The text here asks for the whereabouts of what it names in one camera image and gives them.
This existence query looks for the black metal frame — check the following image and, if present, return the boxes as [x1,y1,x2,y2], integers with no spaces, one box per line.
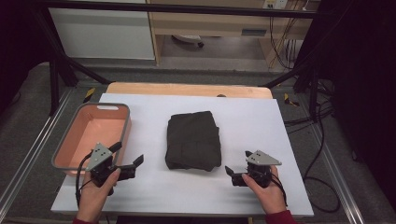
[29,0,331,118]

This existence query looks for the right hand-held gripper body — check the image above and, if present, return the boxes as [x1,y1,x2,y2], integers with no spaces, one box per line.
[232,149,283,189]

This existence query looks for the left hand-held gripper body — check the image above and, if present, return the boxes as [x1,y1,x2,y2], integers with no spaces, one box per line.
[85,142,138,189]

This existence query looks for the white board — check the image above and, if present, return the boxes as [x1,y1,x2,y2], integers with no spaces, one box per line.
[49,92,315,218]

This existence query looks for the hanging desk cables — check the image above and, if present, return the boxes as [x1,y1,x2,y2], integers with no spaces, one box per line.
[268,0,312,71]

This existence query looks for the yellow and black clamp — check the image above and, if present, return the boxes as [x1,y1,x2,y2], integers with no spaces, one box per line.
[82,87,96,105]
[283,92,301,107]

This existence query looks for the person's right hand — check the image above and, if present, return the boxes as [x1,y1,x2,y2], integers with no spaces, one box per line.
[241,164,289,217]

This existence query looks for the white power strip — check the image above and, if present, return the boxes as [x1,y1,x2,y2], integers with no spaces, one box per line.
[262,0,289,10]

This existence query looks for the person's left hand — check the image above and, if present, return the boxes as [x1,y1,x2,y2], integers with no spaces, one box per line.
[75,167,122,223]

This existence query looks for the wooden table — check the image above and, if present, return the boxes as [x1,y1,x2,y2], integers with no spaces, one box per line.
[105,81,275,100]

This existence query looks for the pink basket with grey rim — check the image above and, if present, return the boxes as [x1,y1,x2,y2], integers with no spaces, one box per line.
[50,102,133,178]

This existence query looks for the white chair base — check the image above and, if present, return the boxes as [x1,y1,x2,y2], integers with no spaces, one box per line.
[171,34,205,49]

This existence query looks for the dark cloth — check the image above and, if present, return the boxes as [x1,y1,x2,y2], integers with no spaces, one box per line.
[164,110,223,173]

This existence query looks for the light wooden desk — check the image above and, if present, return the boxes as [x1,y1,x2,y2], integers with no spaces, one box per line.
[146,0,321,66]

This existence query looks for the aluminium rail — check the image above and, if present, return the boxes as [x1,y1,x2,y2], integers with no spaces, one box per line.
[311,122,366,224]
[0,87,73,213]

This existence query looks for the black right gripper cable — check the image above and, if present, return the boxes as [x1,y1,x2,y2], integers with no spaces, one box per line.
[270,172,290,208]

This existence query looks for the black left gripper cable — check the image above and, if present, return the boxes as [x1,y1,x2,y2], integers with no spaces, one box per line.
[75,150,95,209]

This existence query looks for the black floor cables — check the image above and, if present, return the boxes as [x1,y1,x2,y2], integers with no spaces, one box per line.
[283,78,359,215]

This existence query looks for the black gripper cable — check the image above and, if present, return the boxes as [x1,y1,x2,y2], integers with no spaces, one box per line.
[75,150,95,209]
[270,172,290,208]

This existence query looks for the white cabinet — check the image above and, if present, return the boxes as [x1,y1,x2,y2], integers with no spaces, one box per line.
[48,0,156,62]

